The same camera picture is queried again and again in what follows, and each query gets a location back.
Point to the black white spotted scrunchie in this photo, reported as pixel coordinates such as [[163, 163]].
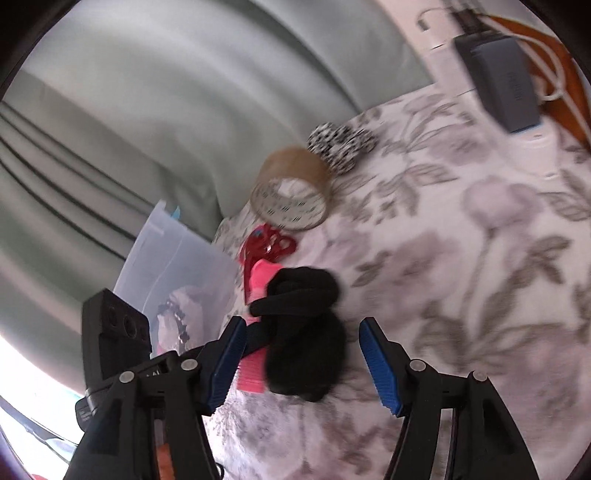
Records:
[[341, 147]]

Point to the brown packing tape roll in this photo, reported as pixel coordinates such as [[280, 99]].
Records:
[[293, 190]]

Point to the red hair claw clip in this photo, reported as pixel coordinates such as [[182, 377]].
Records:
[[264, 243]]

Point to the pink hair roller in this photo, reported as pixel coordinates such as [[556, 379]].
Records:
[[251, 375]]

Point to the black beaded headband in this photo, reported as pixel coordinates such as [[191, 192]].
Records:
[[171, 330]]

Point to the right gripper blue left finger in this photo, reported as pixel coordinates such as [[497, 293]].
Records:
[[221, 359]]

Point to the floral tablecloth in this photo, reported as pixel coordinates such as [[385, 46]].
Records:
[[469, 262]]

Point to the black power adapter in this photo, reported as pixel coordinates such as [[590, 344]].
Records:
[[498, 68]]

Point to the green curtain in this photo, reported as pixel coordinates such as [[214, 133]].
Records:
[[108, 107]]

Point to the clear plastic storage bin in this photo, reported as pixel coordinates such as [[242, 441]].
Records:
[[170, 262]]

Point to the white power strip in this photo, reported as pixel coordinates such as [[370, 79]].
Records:
[[534, 150]]

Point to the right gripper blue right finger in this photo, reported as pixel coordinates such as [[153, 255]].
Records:
[[381, 359]]

